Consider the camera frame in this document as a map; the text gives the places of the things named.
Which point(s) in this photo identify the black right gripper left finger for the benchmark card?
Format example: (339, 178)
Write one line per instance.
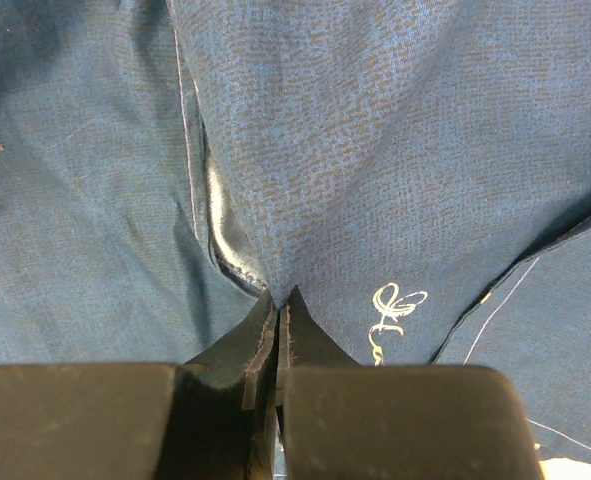
(209, 418)

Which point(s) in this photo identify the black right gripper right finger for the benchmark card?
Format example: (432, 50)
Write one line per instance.
(341, 420)

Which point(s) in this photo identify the white pillow yellow underside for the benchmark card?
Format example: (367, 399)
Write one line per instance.
(564, 459)

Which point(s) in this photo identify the blue denim pillowcase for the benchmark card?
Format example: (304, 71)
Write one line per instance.
(419, 170)

